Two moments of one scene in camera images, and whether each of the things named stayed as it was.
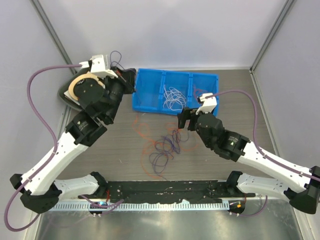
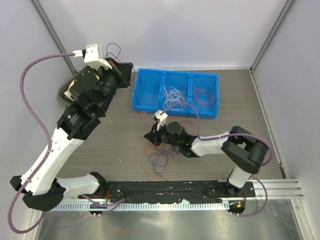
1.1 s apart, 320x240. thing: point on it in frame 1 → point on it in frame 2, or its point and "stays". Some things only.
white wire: (174, 100) stays
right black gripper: (187, 114) → (154, 135)
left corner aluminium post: (38, 8) stays
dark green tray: (64, 88) stays
